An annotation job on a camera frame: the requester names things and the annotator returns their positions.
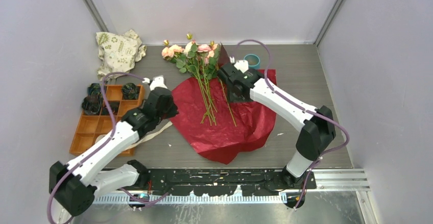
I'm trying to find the cream printed ribbon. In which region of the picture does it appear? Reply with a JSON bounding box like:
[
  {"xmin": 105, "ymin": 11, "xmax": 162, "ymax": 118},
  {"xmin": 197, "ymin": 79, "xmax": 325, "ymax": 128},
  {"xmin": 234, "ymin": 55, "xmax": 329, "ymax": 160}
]
[{"xmin": 126, "ymin": 121, "xmax": 173, "ymax": 150}]

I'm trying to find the pink flower bouquet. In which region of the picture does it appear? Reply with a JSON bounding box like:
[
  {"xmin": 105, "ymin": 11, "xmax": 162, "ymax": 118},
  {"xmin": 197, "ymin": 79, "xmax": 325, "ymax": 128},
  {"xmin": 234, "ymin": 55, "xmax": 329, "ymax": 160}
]
[{"xmin": 161, "ymin": 33, "xmax": 237, "ymax": 127}]

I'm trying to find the dark red wrapping paper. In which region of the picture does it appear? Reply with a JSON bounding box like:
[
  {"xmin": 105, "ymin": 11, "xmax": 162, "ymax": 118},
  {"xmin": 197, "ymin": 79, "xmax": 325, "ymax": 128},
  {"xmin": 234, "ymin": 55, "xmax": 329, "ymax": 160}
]
[{"xmin": 170, "ymin": 43, "xmax": 277, "ymax": 165}]

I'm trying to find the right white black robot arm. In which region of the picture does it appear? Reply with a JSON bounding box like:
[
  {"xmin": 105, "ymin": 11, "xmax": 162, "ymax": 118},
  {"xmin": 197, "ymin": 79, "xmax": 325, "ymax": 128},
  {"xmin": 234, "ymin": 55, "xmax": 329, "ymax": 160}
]
[{"xmin": 218, "ymin": 63, "xmax": 336, "ymax": 189}]

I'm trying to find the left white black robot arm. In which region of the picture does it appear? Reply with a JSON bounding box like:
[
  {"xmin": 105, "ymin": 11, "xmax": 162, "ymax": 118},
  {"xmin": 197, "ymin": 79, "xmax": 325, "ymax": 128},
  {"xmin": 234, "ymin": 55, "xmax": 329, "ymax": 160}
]
[{"xmin": 49, "ymin": 87, "xmax": 178, "ymax": 217}]

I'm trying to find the teal cylindrical vase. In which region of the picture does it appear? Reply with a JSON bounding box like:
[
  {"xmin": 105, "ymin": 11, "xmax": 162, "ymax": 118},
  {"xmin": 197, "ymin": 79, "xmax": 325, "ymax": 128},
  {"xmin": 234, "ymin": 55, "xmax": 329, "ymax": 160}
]
[{"xmin": 244, "ymin": 54, "xmax": 260, "ymax": 69}]

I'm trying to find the dark rolled item top-right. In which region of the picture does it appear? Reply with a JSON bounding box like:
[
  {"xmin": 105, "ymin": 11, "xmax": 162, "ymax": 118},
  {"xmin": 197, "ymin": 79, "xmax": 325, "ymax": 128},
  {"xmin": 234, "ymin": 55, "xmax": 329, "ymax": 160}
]
[{"xmin": 121, "ymin": 83, "xmax": 139, "ymax": 100}]

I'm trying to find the dark rolled item top-left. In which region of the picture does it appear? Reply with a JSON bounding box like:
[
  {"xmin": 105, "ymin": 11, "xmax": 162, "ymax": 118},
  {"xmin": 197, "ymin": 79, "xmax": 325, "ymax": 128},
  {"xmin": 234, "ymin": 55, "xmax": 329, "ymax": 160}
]
[{"xmin": 87, "ymin": 83, "xmax": 107, "ymax": 97}]

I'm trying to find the dark rolled item left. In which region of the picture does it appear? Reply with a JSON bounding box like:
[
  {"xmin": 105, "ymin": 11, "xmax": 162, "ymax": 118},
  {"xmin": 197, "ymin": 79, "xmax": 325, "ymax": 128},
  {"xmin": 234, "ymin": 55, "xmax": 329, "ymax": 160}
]
[{"xmin": 81, "ymin": 95, "xmax": 102, "ymax": 116}]

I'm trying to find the cream printed cloth bag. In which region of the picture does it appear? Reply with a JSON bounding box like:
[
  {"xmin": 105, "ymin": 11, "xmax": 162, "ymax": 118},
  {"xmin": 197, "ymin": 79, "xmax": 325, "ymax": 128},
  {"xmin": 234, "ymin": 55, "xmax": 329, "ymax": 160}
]
[{"xmin": 95, "ymin": 29, "xmax": 147, "ymax": 81}]

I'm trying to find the orange compartment tray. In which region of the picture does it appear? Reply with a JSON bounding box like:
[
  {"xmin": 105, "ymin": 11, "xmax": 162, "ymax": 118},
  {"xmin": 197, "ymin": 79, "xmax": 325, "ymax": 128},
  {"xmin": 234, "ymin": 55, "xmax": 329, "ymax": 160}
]
[{"xmin": 69, "ymin": 85, "xmax": 145, "ymax": 156}]

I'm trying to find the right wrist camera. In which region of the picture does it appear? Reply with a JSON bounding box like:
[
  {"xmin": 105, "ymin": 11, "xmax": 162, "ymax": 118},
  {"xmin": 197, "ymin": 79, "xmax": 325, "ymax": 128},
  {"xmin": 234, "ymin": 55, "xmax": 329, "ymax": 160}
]
[{"xmin": 229, "ymin": 56, "xmax": 249, "ymax": 73}]

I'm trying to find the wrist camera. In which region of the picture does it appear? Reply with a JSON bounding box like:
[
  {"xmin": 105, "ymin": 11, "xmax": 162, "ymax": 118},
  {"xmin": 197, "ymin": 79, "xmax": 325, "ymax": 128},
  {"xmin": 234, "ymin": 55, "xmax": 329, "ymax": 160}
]
[
  {"xmin": 142, "ymin": 75, "xmax": 167, "ymax": 91},
  {"xmin": 229, "ymin": 56, "xmax": 249, "ymax": 73}
]

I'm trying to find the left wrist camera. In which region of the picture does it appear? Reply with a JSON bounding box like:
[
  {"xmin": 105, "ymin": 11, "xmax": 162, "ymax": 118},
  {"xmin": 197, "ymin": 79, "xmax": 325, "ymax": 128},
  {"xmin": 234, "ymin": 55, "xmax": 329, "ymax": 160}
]
[{"xmin": 142, "ymin": 75, "xmax": 167, "ymax": 91}]

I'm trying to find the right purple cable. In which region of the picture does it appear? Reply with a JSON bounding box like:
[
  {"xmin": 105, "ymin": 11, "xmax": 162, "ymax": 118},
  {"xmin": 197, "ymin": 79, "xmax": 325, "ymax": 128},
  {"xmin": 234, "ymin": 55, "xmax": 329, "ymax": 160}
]
[{"xmin": 230, "ymin": 39, "xmax": 350, "ymax": 210}]

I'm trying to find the purple cable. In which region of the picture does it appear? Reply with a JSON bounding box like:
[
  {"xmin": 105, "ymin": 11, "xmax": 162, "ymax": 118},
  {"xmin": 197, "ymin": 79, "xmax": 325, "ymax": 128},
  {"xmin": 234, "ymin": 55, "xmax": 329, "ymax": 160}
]
[
  {"xmin": 230, "ymin": 39, "xmax": 350, "ymax": 210},
  {"xmin": 46, "ymin": 72, "xmax": 170, "ymax": 224}
]

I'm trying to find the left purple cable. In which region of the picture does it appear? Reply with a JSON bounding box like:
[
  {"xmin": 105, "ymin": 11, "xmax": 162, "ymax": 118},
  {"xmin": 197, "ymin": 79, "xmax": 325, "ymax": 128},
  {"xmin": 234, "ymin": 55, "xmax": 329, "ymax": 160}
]
[{"xmin": 46, "ymin": 72, "xmax": 170, "ymax": 224}]

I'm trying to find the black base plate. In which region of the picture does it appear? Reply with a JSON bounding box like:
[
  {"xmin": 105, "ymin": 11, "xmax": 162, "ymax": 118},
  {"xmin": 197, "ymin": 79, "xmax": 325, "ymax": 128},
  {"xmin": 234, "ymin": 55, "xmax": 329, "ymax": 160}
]
[{"xmin": 116, "ymin": 168, "xmax": 317, "ymax": 197}]

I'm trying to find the aluminium rail frame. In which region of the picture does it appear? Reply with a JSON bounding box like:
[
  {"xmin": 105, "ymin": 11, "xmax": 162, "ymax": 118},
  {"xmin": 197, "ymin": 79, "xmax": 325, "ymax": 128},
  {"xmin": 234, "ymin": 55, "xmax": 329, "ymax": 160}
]
[{"xmin": 93, "ymin": 168, "xmax": 370, "ymax": 207}]

